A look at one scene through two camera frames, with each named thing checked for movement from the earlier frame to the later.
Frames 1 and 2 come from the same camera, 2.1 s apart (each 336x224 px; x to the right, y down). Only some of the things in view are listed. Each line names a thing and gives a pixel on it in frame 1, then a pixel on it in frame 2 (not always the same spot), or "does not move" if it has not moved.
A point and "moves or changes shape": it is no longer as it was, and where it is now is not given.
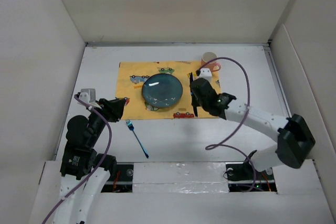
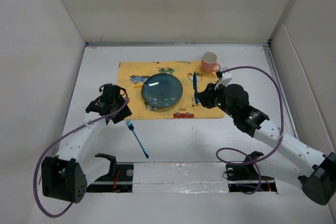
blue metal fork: x=130 y=125 does not move
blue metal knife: x=191 y=85 moves or changes shape
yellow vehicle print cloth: x=132 y=76 does not move
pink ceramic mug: x=207 y=56 does not move
